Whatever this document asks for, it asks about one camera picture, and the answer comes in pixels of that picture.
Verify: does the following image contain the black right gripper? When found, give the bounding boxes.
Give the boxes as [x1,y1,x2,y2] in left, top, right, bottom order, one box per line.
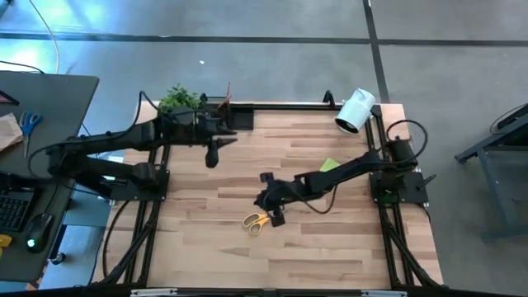
[254,172,299,229]

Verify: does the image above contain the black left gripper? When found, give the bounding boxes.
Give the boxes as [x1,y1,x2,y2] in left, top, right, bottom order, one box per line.
[164,105,239,170]

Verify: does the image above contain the yellow-handled scissors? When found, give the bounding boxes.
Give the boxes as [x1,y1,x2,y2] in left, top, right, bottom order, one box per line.
[241,210,274,237]

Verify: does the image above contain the green sticky note pad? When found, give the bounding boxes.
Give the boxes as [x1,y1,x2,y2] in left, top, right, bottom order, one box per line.
[318,157,342,173]

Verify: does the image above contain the black mesh desk organizer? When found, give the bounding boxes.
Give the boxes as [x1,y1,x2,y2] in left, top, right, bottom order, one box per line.
[197,96,257,131]

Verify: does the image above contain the green plant in white pot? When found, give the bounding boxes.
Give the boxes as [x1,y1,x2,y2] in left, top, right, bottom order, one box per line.
[158,82,203,115]

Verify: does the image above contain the black side desk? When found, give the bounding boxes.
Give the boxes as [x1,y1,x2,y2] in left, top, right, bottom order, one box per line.
[0,69,101,284]

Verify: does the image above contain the black computer mouse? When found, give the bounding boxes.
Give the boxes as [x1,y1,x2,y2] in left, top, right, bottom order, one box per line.
[25,211,55,254]

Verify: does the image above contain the brown paper bag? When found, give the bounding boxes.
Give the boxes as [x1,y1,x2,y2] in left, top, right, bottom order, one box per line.
[0,112,24,152]

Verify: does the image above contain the black keyboard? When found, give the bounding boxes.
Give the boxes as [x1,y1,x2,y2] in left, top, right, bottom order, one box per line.
[0,190,31,233]

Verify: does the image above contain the yellow object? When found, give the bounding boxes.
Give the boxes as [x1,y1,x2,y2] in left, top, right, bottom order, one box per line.
[0,233,14,260]

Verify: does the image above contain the black aluminium table frame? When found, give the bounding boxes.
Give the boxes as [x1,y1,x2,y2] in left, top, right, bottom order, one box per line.
[88,89,446,297]

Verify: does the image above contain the silver hinge bracket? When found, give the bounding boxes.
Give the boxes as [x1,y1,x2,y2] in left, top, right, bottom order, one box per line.
[130,288,179,297]
[361,289,408,297]

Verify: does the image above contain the black floor cable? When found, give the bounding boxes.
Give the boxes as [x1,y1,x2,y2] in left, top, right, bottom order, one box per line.
[101,199,132,281]

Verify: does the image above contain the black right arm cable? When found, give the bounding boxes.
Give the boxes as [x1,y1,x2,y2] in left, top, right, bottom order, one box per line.
[379,118,429,167]

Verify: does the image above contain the blue-handled scissors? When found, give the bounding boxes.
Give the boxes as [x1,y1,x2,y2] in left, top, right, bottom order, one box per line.
[17,111,44,160]

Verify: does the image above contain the yellow cable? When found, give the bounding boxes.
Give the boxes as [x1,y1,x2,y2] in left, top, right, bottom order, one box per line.
[26,0,61,75]

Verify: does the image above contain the dark steel frame stand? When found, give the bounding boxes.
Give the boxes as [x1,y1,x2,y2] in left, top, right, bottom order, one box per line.
[454,101,528,241]

